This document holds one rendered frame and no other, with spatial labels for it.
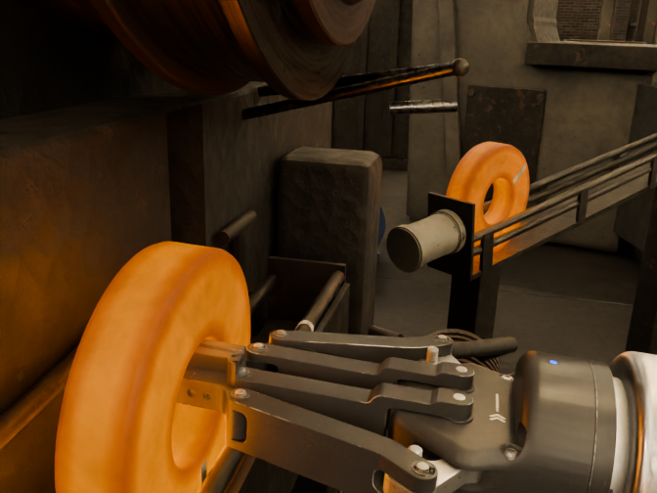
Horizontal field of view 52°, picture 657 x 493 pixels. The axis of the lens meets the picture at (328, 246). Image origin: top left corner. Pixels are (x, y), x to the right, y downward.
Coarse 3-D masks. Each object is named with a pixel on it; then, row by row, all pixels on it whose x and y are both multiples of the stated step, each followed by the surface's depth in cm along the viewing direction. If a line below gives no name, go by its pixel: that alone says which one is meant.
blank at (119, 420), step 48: (144, 288) 29; (192, 288) 30; (240, 288) 37; (96, 336) 28; (144, 336) 27; (192, 336) 31; (240, 336) 39; (96, 384) 27; (144, 384) 27; (96, 432) 26; (144, 432) 27; (192, 432) 36; (96, 480) 27; (144, 480) 28; (192, 480) 34
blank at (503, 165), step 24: (480, 144) 90; (504, 144) 90; (456, 168) 89; (480, 168) 87; (504, 168) 91; (456, 192) 88; (480, 192) 88; (504, 192) 95; (528, 192) 97; (480, 216) 90; (504, 216) 94; (480, 240) 91
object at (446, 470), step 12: (420, 456) 27; (444, 468) 27; (456, 468) 27; (384, 480) 26; (444, 480) 26; (456, 480) 27; (468, 480) 27; (384, 492) 27; (396, 492) 26; (408, 492) 26; (432, 492) 25; (444, 492) 26
